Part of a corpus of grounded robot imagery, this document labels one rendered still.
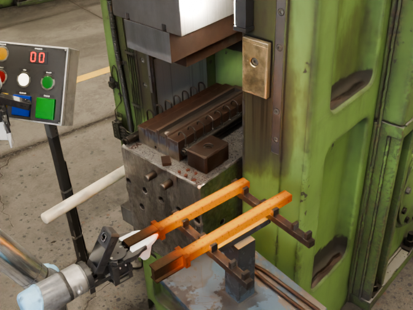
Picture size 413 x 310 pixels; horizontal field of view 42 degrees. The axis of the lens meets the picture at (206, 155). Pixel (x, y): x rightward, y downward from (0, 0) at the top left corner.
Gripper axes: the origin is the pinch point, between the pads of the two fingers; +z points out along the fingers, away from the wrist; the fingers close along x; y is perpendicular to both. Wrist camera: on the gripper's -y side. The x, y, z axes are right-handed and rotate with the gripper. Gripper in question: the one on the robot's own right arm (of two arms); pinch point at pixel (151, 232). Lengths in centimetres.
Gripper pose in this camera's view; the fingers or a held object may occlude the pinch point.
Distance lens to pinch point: 139.5
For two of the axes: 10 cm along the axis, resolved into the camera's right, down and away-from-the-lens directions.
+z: 7.8, -3.7, 5.0
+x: 6.2, 4.2, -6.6
